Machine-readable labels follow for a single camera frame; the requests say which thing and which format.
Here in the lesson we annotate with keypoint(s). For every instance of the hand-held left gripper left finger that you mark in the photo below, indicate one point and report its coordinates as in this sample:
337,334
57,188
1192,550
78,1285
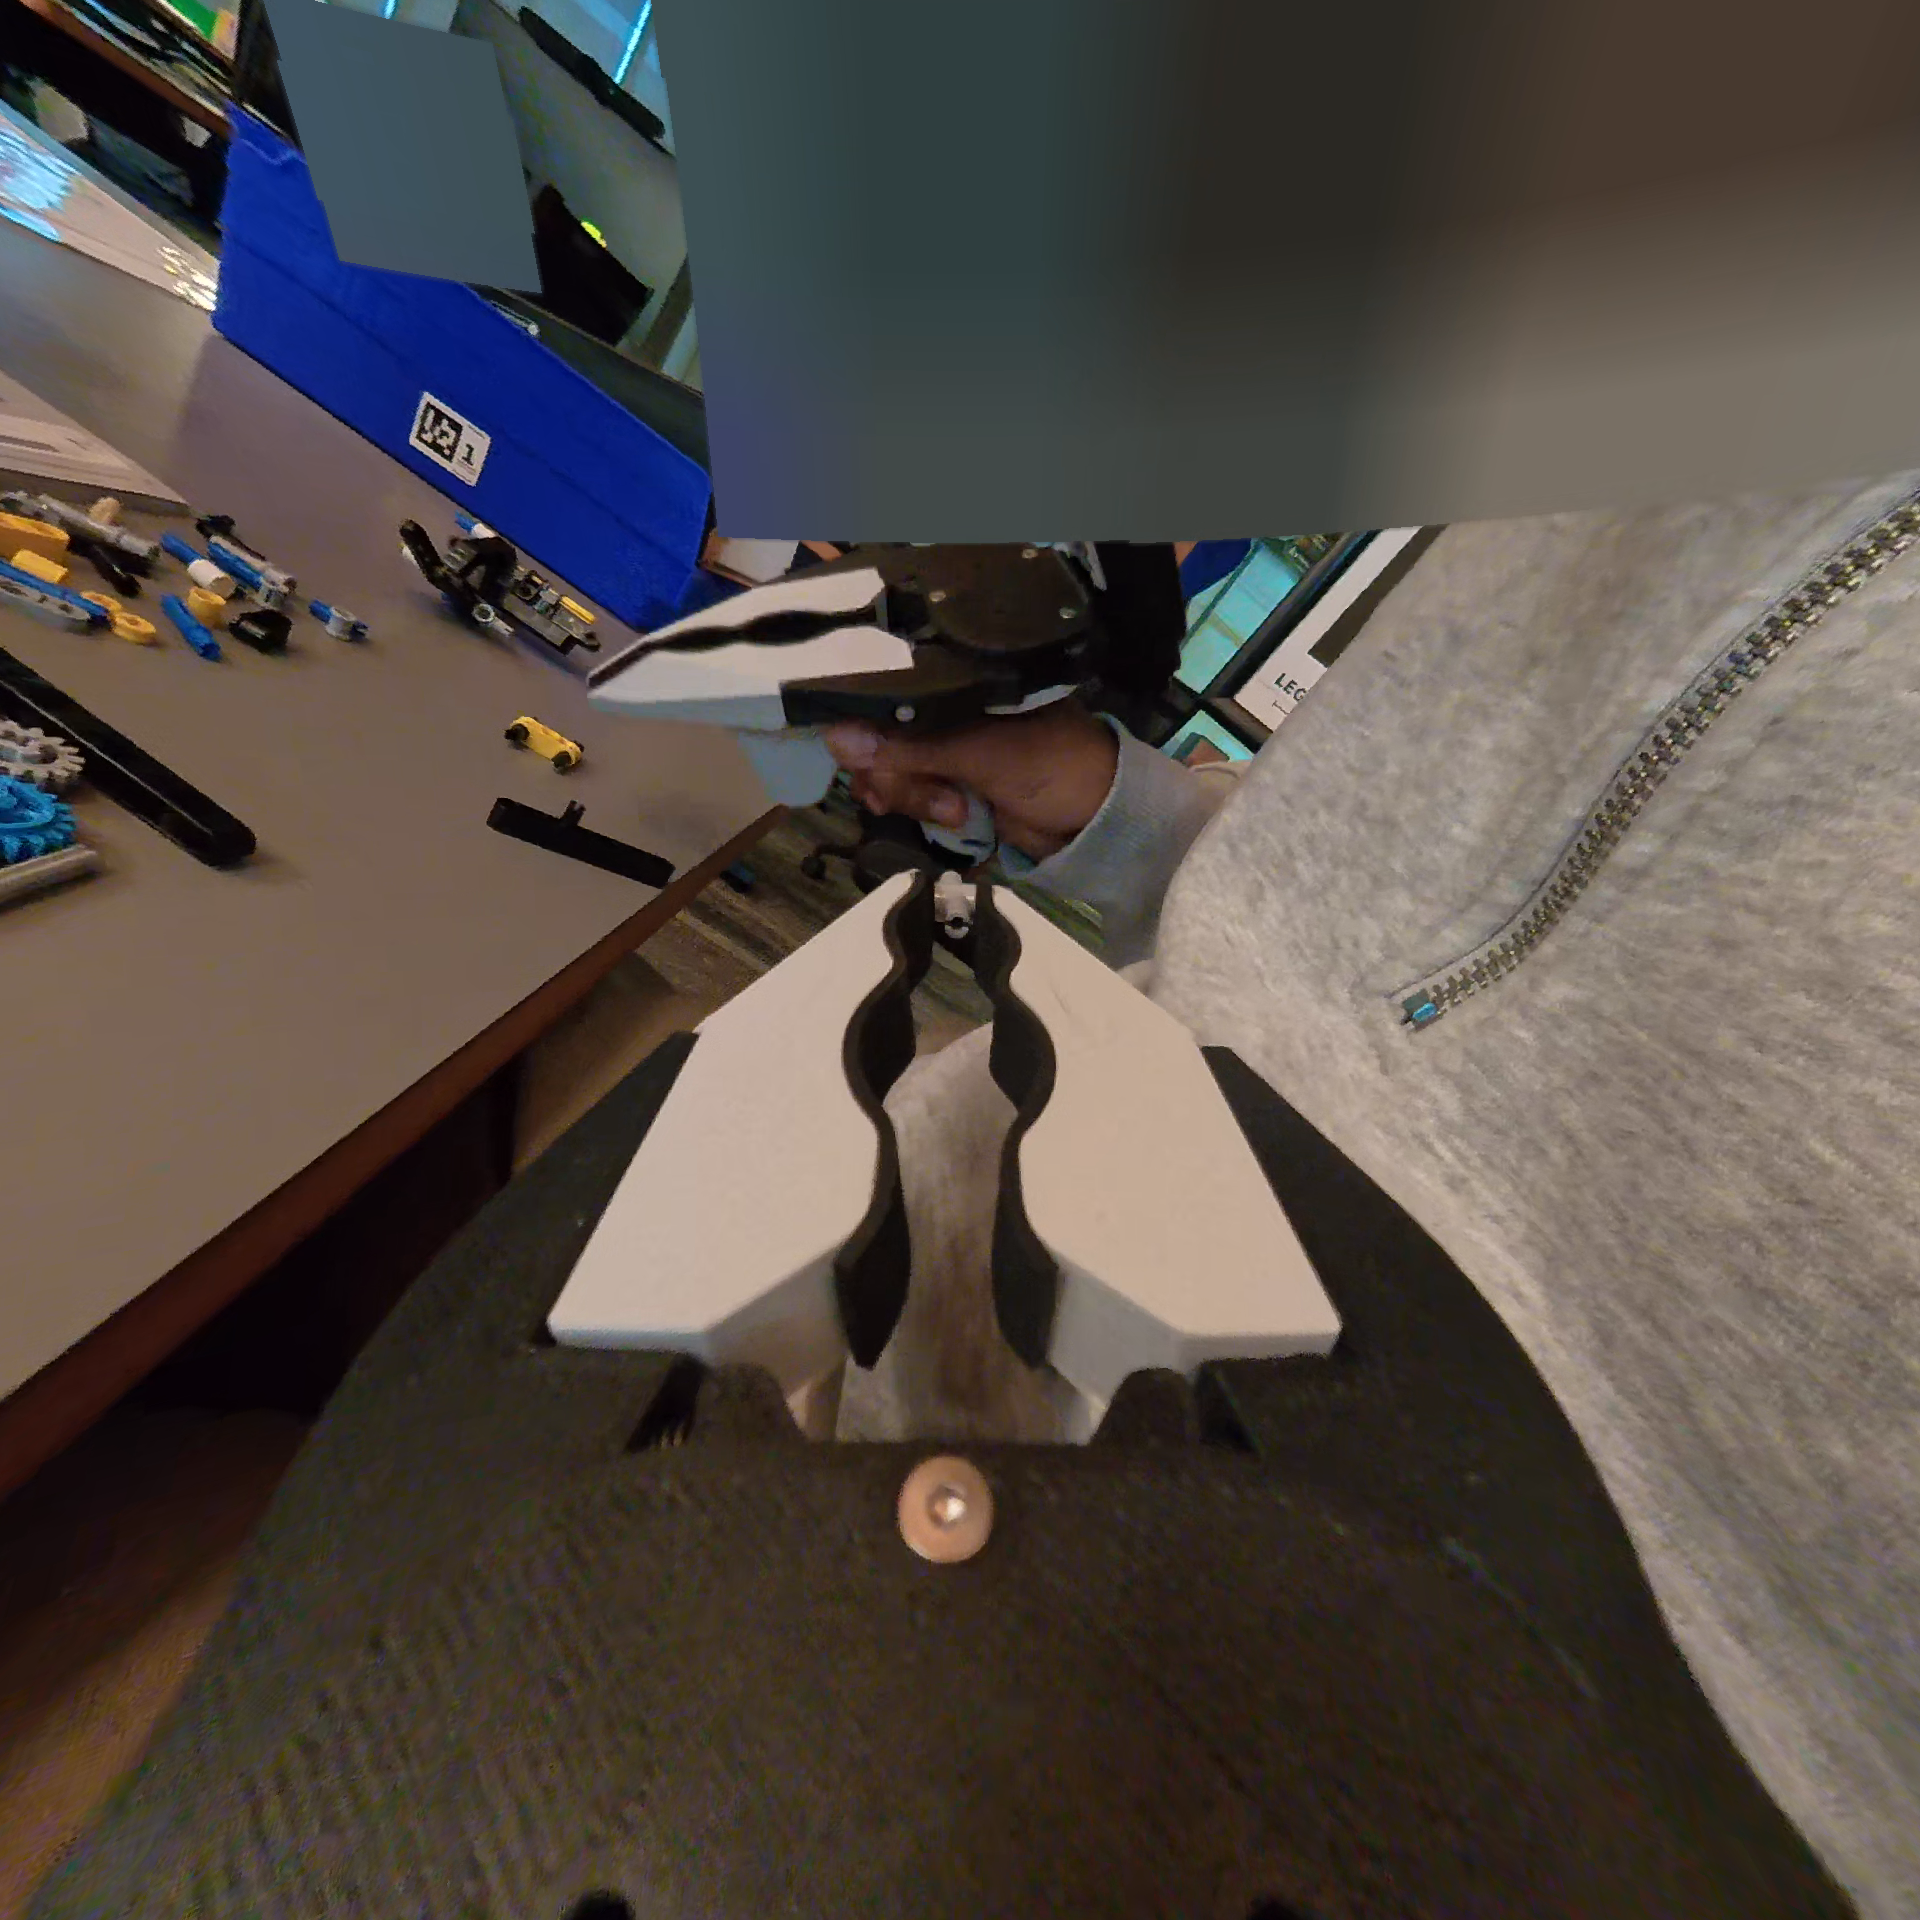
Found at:
705,1186

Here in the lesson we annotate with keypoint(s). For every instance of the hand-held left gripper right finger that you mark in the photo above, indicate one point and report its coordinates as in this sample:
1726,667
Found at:
1170,1202

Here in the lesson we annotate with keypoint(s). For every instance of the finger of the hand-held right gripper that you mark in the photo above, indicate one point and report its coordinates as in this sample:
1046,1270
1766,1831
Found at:
705,682
818,598

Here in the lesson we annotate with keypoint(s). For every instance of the short black lego beam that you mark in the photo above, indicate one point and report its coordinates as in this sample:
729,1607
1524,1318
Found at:
579,844

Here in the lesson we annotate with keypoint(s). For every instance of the person's right forearm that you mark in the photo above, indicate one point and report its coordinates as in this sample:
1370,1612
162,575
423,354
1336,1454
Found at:
1155,839

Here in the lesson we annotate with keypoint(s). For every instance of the small yellow lego piece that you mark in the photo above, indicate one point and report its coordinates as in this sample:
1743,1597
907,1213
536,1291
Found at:
543,741

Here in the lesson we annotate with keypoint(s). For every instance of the black lego assembly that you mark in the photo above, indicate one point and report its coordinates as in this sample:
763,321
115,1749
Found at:
503,586

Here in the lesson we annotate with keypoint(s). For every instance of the blue and grey lego pin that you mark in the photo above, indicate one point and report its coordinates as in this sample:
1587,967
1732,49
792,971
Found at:
338,619

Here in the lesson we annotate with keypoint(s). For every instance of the small black lego connector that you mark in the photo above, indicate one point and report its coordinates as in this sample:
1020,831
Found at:
259,630

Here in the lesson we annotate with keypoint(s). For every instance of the black and blue lego connector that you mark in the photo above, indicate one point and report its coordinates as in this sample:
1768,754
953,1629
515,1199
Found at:
247,559

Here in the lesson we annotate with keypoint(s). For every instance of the yellow lego bush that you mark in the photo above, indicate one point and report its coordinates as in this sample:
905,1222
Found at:
134,623
207,605

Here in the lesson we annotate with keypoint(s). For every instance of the blue and white lego pin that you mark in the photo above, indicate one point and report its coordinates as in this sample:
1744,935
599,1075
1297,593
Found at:
211,564

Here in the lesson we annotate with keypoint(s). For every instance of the long black lego beam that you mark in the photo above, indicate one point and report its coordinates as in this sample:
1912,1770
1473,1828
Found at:
135,780

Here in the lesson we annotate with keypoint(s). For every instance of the grey lego piston piece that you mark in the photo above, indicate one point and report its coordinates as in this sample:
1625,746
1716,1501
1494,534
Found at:
128,540

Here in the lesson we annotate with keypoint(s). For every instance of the black lego pin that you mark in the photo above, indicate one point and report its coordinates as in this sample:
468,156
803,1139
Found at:
108,569

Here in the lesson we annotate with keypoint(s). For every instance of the blue lego axle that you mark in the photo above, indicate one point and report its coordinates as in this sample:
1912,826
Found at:
44,588

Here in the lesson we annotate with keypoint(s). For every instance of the small yellow lego block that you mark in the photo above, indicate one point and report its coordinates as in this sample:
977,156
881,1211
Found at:
36,569

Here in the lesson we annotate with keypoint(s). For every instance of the grey lego gear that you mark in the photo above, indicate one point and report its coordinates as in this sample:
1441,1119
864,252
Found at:
31,751

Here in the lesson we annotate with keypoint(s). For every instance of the long grey lego liftarm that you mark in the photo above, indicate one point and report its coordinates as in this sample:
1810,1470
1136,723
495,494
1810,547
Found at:
31,605

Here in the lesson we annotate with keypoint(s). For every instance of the grey lego axle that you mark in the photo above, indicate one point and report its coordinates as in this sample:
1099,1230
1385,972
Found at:
44,874

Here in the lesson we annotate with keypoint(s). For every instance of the large blue lego gear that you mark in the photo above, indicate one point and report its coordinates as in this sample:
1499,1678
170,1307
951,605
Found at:
31,819

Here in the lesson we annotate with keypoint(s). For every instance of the long yellow lego beam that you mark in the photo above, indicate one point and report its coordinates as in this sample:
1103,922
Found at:
31,534

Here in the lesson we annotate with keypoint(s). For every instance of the person's right hand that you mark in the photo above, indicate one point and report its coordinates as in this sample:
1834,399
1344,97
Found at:
990,780

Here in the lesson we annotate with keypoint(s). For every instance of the white sign board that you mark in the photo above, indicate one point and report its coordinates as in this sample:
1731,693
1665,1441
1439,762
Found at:
1292,686

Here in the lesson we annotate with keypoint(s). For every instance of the grey zip hoodie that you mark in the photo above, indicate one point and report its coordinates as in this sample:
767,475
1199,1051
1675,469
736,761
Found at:
1575,1202

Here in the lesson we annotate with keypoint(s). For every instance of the blue storage bin with tag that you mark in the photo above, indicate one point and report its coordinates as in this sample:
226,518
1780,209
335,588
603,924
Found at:
376,361

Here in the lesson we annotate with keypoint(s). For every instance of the grey instruction booklet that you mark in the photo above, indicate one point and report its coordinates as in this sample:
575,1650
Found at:
75,452

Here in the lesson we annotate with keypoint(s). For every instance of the glossy printed sheet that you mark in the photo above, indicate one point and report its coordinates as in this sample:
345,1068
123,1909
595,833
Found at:
89,196

